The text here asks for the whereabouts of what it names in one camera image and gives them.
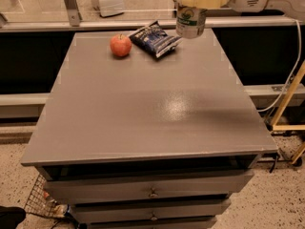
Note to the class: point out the green silver 7up can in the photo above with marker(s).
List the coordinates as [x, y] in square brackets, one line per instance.
[190, 21]

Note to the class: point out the blue chip bag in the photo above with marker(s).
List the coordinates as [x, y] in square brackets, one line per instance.
[154, 40]

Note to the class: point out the red apple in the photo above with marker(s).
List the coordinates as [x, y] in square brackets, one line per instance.
[120, 45]

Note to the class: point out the grey drawer cabinet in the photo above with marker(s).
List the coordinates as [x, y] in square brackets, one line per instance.
[112, 129]

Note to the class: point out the top drawer knob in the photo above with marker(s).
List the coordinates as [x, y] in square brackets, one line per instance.
[153, 194]

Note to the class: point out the drawer knob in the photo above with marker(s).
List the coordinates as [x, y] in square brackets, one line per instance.
[153, 217]
[153, 194]

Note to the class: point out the black object on floor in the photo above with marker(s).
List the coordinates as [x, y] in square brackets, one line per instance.
[11, 217]

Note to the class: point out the yellow wooden frame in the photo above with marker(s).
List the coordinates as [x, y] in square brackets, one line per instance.
[282, 125]

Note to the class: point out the metal railing frame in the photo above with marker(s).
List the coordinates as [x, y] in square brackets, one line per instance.
[79, 15]

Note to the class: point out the wire basket on floor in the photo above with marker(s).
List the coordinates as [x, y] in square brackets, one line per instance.
[41, 204]

